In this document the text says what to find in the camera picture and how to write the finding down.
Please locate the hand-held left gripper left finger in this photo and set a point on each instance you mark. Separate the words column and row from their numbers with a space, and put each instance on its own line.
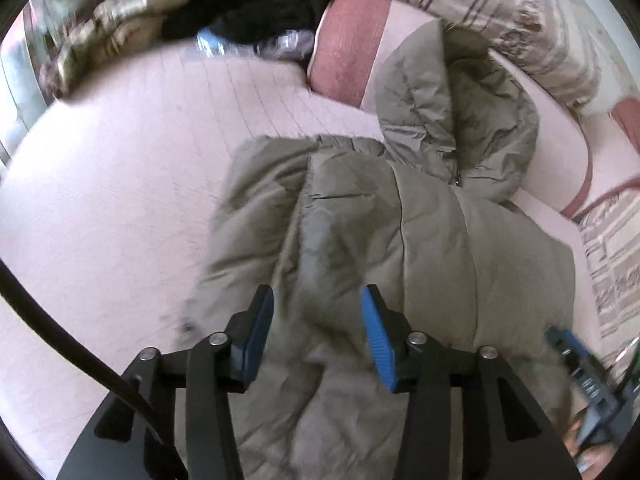
column 257, row 327

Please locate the black clothing pile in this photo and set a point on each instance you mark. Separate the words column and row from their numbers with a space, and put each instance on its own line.
column 260, row 5

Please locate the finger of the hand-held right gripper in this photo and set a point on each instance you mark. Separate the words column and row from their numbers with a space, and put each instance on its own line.
column 585, row 375

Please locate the olive grey puffer jacket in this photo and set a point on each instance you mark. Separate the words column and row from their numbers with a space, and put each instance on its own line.
column 375, row 210

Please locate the floral striped cushion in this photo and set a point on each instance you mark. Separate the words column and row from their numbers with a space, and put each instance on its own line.
column 617, row 260
column 480, row 0

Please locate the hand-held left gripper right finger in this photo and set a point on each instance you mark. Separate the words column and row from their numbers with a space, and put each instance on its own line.
column 380, row 335

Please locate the person's right hand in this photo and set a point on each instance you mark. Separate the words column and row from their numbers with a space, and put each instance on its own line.
column 592, row 460

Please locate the beige patterned cloth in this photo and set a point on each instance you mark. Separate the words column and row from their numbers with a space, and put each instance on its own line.
column 115, row 25

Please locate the long pink bolster pillow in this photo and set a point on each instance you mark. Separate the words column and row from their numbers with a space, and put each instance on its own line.
column 345, row 45

